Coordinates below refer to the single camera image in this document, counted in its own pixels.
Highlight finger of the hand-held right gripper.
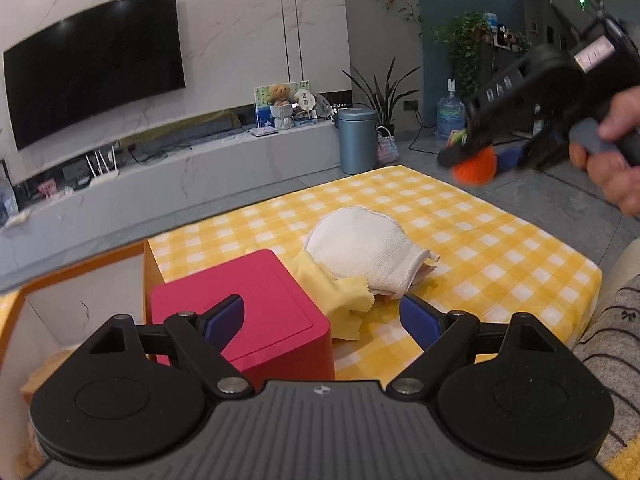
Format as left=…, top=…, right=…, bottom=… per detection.
left=495, top=141, right=546, bottom=172
left=439, top=132, right=496, bottom=167

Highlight yellow cloth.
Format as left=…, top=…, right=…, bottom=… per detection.
left=290, top=252, right=376, bottom=342

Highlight white round fan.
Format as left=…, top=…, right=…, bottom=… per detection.
left=295, top=87, right=318, bottom=121

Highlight leafy green potted plant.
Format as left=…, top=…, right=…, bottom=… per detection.
left=432, top=11, right=531, bottom=101

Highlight marble television console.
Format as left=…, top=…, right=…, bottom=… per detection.
left=0, top=91, right=351, bottom=281

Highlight red box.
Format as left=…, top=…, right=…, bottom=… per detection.
left=150, top=248, right=335, bottom=393

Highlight black television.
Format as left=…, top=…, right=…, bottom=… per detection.
left=2, top=0, right=187, bottom=152

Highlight person's right hand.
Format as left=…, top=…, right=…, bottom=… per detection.
left=569, top=87, right=640, bottom=218

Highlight orange cardboard box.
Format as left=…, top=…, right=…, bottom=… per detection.
left=0, top=239, right=163, bottom=468

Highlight person's clothing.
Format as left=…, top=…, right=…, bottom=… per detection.
left=572, top=242, right=640, bottom=466

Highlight blue water jug with pump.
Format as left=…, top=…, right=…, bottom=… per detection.
left=436, top=77, right=468, bottom=142

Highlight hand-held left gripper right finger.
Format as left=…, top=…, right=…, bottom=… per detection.
left=387, top=292, right=568, bottom=399

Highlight woven handbag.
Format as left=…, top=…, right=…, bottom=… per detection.
left=376, top=126, right=401, bottom=165

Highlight white fluffy cloth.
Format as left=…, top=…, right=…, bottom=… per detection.
left=304, top=206, right=441, bottom=306

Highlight black cables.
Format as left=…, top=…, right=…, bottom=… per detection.
left=127, top=140, right=193, bottom=163

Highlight grey trash can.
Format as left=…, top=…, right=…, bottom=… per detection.
left=336, top=106, right=378, bottom=176

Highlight teddy bear bouquet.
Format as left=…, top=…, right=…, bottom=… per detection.
left=266, top=84, right=296, bottom=132

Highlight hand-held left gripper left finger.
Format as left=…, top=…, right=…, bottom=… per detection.
left=82, top=294, right=254, bottom=399

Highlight long-leaf potted plant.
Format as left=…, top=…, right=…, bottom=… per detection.
left=341, top=57, right=423, bottom=133

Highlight green picture card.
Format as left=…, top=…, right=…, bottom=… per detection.
left=254, top=80, right=315, bottom=128

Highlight white router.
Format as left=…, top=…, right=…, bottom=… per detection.
left=85, top=142, right=121, bottom=188

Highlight orange plush toy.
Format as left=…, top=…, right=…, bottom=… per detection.
left=447, top=129, right=498, bottom=186

